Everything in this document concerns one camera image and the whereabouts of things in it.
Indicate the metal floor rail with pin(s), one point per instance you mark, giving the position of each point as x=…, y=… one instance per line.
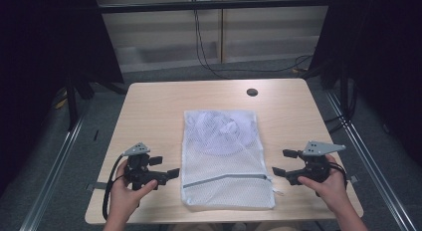
x=375, y=171
x=53, y=178

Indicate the black horizontal bar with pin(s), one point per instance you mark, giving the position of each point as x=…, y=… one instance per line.
x=212, y=5

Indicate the black metal stand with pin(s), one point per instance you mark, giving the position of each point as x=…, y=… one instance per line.
x=73, y=101

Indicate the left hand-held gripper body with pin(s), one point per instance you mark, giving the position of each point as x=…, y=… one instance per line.
x=141, y=169

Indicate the person's left hand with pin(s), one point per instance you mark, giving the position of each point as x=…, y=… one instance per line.
x=124, y=197

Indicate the white mesh laundry bag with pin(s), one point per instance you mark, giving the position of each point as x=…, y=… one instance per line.
x=229, y=178

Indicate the gray table bracket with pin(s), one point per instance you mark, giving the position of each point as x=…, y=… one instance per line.
x=353, y=179
x=97, y=186

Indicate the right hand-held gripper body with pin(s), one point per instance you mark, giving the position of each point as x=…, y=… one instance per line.
x=313, y=164

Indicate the dark curtain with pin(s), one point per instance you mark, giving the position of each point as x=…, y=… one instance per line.
x=381, y=58
x=40, y=58

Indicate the person's right hand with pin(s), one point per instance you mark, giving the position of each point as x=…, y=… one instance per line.
x=330, y=187

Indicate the black table grommet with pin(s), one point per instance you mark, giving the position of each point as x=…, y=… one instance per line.
x=252, y=92

